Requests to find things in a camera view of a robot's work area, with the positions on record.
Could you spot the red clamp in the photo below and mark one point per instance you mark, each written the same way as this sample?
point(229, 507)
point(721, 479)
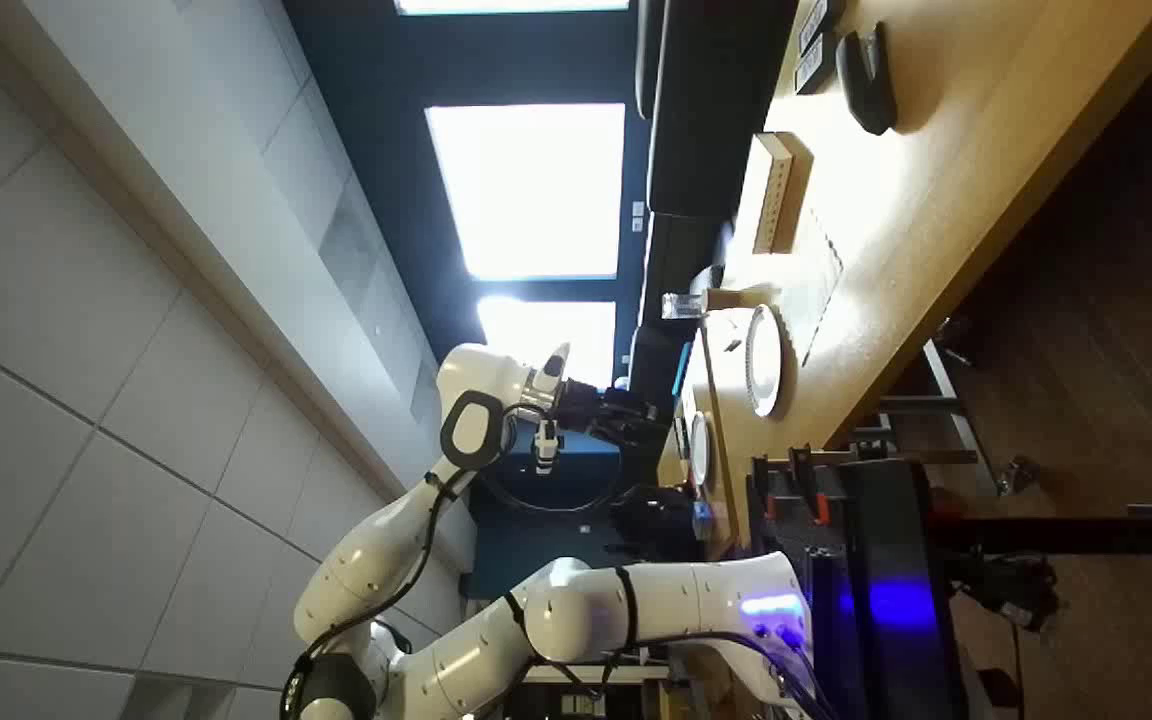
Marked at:
point(816, 507)

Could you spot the bright window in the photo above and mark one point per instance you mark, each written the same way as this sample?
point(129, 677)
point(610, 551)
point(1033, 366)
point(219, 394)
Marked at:
point(522, 185)

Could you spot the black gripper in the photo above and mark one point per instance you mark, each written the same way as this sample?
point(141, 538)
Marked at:
point(603, 405)

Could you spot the white paper napkin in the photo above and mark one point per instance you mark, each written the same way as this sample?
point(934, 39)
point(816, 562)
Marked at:
point(816, 287)

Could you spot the black metal table frame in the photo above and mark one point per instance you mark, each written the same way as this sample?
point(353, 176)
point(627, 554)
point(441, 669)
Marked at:
point(1069, 533)

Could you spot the flat rectangular box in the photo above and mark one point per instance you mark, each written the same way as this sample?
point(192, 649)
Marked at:
point(777, 185)

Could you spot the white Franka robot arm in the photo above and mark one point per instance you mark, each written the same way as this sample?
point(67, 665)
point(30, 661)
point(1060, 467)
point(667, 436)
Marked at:
point(682, 592)

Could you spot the dark flat object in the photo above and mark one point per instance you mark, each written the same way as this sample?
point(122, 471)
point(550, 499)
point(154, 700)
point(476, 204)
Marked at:
point(815, 52)

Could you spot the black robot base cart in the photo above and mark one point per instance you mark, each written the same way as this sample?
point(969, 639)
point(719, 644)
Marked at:
point(888, 562)

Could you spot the white plate with blue dots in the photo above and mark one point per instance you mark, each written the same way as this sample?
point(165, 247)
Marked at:
point(765, 360)

